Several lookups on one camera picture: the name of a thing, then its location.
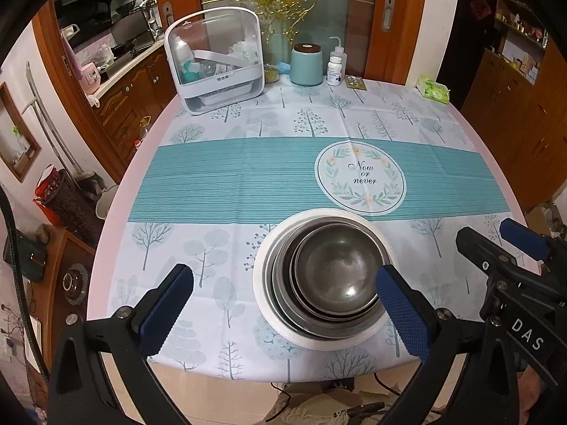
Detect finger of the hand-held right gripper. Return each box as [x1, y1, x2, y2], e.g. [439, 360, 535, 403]
[456, 227, 540, 288]
[500, 218, 550, 261]

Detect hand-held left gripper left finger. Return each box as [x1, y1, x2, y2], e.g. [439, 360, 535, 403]
[46, 264, 194, 425]

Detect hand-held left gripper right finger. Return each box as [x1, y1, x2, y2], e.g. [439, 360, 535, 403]
[376, 265, 519, 425]

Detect small steel bowl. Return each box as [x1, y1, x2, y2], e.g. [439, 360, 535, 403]
[293, 226, 385, 313]

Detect white plate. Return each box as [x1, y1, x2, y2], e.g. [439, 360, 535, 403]
[252, 208, 399, 350]

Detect large steel bowl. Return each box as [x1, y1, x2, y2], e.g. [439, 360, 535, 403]
[270, 218, 394, 338]

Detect pink bowl steel interior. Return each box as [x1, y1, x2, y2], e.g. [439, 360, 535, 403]
[282, 221, 391, 323]

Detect cardboard box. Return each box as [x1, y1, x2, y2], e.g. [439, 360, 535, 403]
[527, 204, 567, 249]

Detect wooden hallway cabinet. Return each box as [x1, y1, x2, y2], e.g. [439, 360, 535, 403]
[461, 0, 567, 209]

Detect red bag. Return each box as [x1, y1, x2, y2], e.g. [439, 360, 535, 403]
[34, 166, 67, 226]

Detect green tissue pack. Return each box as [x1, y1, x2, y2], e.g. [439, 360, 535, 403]
[415, 75, 451, 102]

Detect wooden kitchen base cabinets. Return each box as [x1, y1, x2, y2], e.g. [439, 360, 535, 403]
[95, 44, 178, 178]

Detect white pill bottle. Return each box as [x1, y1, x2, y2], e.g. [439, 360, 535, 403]
[327, 55, 344, 86]

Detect white clear storage box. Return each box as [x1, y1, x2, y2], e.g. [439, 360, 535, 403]
[164, 7, 265, 117]

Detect pink rice cooker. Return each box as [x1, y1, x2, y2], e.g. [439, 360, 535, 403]
[80, 63, 100, 96]

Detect white squeeze bottle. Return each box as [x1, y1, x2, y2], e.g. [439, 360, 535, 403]
[329, 36, 350, 76]

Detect teal canister brown lid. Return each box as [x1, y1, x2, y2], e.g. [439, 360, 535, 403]
[290, 43, 324, 86]

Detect frosted glass sliding door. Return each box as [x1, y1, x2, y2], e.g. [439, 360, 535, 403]
[151, 0, 430, 85]

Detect black range hood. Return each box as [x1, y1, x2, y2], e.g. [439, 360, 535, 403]
[53, 0, 153, 23]

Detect metal mop handle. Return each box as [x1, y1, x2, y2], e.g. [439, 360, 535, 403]
[24, 62, 96, 187]

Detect wooden picture frame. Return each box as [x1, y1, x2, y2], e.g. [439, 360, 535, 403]
[0, 82, 43, 183]

